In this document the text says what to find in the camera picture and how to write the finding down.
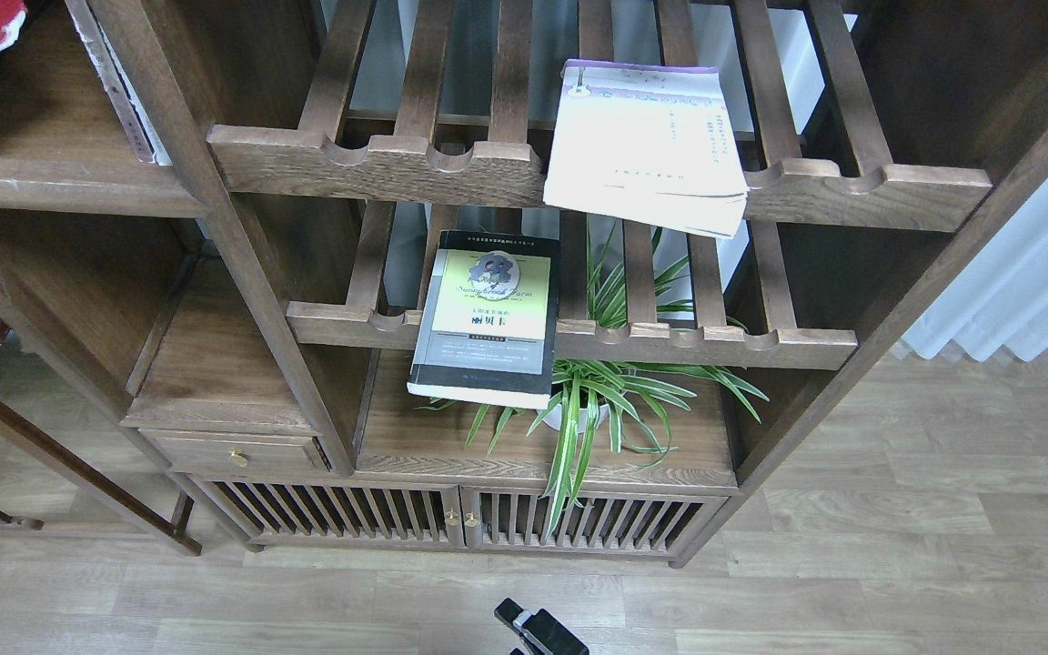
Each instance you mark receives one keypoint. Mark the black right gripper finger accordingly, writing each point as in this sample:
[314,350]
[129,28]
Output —
[539,632]

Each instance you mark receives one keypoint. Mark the grey and green book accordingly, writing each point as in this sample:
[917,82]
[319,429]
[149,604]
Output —
[488,330]

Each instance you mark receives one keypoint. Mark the green spider plant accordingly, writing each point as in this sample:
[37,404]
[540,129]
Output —
[589,392]

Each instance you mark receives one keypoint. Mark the dark wooden bookshelf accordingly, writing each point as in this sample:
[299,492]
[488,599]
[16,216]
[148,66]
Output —
[264,291]

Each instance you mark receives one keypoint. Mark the white and purple book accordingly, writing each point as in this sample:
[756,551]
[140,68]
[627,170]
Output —
[647,143]

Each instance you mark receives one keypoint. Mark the white curtain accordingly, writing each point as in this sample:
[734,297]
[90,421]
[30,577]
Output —
[999,303]

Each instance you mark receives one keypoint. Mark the white standing book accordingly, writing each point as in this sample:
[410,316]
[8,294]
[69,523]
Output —
[133,117]

